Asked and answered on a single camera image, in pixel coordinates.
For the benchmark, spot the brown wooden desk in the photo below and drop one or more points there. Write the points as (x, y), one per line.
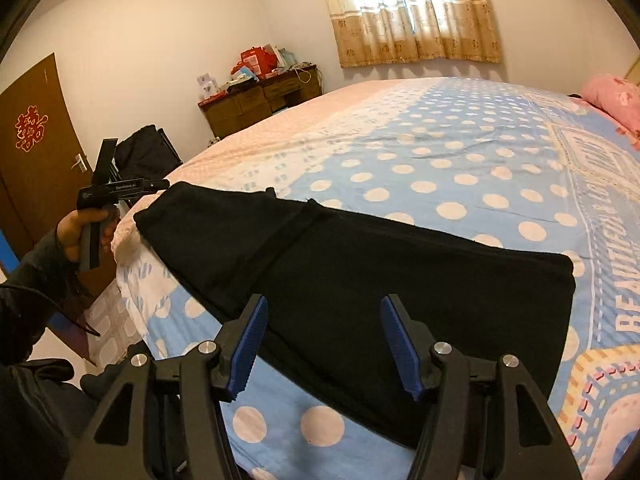
(252, 101)

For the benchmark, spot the black pants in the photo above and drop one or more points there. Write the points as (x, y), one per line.
(324, 273)

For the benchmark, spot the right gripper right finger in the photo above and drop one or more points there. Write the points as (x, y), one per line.
(493, 408)

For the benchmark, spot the black chair with clothes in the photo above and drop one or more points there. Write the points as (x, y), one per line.
(146, 154)

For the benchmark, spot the pink floral pillow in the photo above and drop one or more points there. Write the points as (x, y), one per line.
(618, 98)

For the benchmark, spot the brown wooden door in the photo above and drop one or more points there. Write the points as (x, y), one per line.
(43, 165)

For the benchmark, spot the dark sleeve left forearm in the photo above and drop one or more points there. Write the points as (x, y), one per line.
(36, 288)

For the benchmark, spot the patterned bed sheet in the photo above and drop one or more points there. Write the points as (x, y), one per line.
(501, 164)

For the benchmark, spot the white greeting card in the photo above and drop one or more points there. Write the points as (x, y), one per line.
(207, 86)

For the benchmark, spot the cream wooden headboard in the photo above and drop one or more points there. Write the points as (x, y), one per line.
(633, 74)

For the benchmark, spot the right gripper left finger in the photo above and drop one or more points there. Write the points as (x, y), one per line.
(162, 419)

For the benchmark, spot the person left hand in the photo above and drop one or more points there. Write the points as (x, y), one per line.
(68, 231)

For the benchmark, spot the beige centre window curtain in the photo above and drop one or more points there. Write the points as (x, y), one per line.
(377, 32)

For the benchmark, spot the red gift bag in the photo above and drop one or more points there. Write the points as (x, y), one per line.
(260, 61)

